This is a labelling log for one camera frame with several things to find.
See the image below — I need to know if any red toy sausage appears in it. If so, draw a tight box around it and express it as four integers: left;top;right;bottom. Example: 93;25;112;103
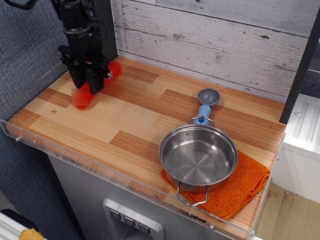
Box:
71;60;122;110

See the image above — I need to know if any orange knitted cloth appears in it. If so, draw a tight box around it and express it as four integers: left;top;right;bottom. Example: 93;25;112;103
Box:
160;149;271;221

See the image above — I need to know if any small stainless steel pot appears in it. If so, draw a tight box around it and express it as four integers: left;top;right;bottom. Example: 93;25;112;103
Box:
158;116;238;207

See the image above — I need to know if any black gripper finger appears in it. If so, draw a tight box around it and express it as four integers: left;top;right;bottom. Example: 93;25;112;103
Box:
67;64;86;89
85;66;104;95

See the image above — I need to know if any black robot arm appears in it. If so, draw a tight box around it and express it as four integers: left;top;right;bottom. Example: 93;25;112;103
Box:
52;0;113;95

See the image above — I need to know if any white toy sink unit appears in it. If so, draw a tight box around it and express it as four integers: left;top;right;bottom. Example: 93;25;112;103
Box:
270;94;320;203

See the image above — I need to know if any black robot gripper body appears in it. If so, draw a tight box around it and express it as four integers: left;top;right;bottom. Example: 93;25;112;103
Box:
59;14;109;72

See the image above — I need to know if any yellow object at corner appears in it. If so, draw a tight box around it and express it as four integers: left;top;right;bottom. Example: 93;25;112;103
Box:
18;228;45;240

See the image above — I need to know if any silver dispenser button panel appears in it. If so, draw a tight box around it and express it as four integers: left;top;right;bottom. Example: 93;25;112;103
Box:
103;197;165;240

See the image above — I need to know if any silver toy fridge cabinet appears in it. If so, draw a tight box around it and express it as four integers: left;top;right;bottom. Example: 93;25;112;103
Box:
48;155;256;240

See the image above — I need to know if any blue grey toy scoop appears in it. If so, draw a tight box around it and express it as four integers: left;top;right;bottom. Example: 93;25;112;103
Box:
193;88;221;125

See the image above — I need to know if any black vertical post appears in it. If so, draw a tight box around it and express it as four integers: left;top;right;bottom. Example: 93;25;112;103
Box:
279;9;320;124

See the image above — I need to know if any clear acrylic table guard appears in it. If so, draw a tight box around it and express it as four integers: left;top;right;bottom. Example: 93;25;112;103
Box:
0;62;286;240

